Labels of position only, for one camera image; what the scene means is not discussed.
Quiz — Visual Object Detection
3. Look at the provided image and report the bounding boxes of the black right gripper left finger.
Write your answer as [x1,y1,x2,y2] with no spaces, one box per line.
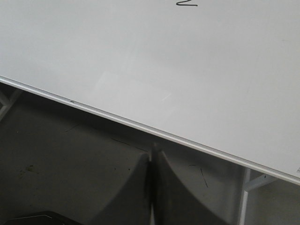
[91,153,152,225]

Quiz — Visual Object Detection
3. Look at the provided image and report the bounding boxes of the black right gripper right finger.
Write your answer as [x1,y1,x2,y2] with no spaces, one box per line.
[151,142,229,225]

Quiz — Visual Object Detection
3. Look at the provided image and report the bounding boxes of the grey metal whiteboard stand leg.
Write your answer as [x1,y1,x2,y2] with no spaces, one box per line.
[237,168,277,225]

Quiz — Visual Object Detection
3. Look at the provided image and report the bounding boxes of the white whiteboard with aluminium frame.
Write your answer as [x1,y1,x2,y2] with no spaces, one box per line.
[0,0,300,184]

